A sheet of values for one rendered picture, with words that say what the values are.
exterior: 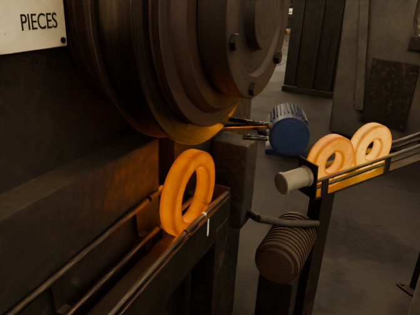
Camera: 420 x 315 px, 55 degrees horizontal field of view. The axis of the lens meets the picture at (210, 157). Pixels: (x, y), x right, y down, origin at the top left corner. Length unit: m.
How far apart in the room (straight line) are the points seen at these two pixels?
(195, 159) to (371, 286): 1.30
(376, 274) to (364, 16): 2.03
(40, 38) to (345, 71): 3.06
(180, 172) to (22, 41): 0.35
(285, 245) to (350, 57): 2.53
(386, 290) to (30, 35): 1.69
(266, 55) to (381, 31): 2.65
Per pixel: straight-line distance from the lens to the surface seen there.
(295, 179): 1.11
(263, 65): 0.74
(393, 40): 3.36
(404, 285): 1.99
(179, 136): 0.66
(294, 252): 1.11
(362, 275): 1.99
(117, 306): 0.67
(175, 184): 0.76
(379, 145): 1.32
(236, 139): 1.01
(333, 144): 1.16
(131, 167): 0.74
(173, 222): 0.78
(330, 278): 1.91
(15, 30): 0.58
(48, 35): 0.61
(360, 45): 3.41
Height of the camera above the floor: 1.15
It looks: 23 degrees down
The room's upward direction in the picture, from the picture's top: 3 degrees clockwise
